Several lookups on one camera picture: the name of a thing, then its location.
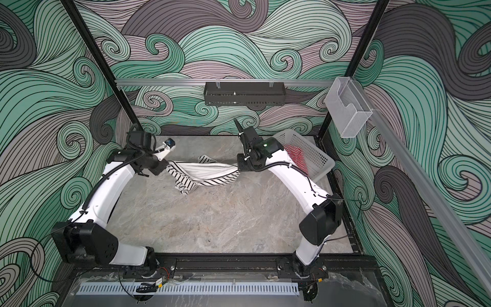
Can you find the aluminium wall rail back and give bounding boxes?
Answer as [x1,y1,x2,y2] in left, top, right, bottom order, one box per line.
[115,78,334,88]

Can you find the white slotted cable duct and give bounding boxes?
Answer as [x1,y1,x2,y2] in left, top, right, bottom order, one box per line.
[75,281,300,296]

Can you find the aluminium wall rail right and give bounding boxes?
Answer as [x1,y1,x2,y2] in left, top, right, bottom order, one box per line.
[349,78,490,294]

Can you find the aluminium wall rail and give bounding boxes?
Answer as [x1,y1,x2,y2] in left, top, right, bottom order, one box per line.
[349,78,490,294]
[115,78,334,88]

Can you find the red white striped tank top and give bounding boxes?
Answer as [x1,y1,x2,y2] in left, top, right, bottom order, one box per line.
[284,144,308,174]

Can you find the white plastic laundry basket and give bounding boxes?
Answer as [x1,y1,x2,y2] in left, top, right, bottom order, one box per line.
[273,129,335,182]

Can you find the clear plastic wall bin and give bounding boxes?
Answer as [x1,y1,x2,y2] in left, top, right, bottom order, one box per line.
[324,77,373,138]

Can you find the black white striped tank top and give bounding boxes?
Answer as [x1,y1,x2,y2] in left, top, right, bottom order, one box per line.
[166,155,240,194]

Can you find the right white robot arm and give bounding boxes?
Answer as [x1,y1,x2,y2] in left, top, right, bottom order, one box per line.
[233,118,343,268]

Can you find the black perforated wall tray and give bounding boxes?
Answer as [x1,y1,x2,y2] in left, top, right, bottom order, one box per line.
[203,83,286,106]

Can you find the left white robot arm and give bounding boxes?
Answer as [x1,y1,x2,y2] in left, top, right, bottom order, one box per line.
[51,127,175,270]

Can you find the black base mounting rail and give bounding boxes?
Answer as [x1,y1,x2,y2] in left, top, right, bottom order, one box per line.
[72,253,378,281]

